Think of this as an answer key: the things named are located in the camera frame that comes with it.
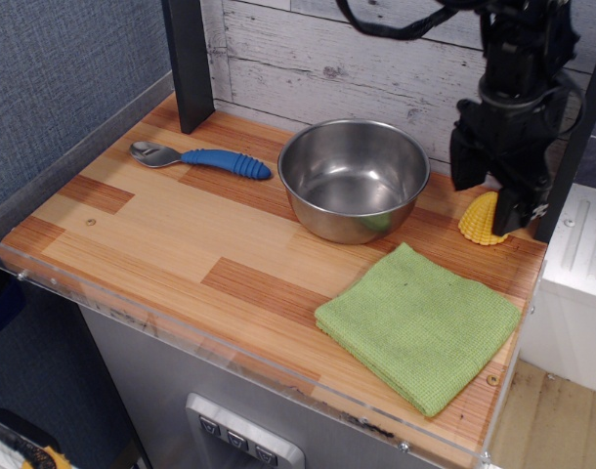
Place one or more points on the yellow black object bottom left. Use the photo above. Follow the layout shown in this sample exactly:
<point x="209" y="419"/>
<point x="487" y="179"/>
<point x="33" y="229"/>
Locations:
<point x="17" y="451"/>

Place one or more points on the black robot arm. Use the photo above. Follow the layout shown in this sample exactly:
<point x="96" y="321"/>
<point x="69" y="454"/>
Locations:
<point x="524" y="94"/>

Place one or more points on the black right upright post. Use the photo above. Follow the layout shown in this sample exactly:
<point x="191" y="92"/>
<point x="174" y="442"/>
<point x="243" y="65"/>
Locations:
<point x="573" y="159"/>

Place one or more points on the black left upright post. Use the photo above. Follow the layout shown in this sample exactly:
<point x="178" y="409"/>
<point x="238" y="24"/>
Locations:
<point x="189" y="61"/>

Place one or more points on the blue handled metal spoon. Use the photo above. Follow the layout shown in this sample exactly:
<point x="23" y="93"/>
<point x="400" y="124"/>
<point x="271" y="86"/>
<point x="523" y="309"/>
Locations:
<point x="154" y="156"/>

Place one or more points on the clear acrylic table guard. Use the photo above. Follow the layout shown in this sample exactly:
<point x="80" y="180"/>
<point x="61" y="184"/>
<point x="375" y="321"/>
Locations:
<point x="210" y="250"/>

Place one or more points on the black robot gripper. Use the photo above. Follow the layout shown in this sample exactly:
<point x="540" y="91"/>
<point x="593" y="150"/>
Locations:
<point x="509" y="143"/>

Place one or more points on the silver toy fridge cabinet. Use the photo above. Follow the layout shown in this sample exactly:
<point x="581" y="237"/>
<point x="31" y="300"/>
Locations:
<point x="297" y="385"/>

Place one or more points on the yellow toy corn piece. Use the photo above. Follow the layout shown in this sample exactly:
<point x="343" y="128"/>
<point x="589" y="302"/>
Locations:
<point x="477" y="221"/>

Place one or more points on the black upright post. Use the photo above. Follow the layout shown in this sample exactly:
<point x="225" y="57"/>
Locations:
<point x="573" y="159"/>
<point x="189" y="61"/>

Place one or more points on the stainless steel bowl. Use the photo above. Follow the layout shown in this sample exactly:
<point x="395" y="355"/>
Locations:
<point x="352" y="181"/>

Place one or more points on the silver dispenser button panel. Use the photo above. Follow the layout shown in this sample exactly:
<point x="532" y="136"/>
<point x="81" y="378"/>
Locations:
<point x="246" y="444"/>

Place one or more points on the white aluminium side block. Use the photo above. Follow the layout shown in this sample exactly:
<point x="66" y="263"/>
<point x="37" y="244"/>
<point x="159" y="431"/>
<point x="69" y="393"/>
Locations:
<point x="559" y="335"/>

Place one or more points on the folded green cloth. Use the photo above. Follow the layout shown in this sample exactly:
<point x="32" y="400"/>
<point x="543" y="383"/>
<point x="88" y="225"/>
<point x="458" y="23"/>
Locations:
<point x="423" y="330"/>

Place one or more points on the brass screw right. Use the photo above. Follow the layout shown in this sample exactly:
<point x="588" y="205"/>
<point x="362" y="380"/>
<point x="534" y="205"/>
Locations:
<point x="493" y="380"/>

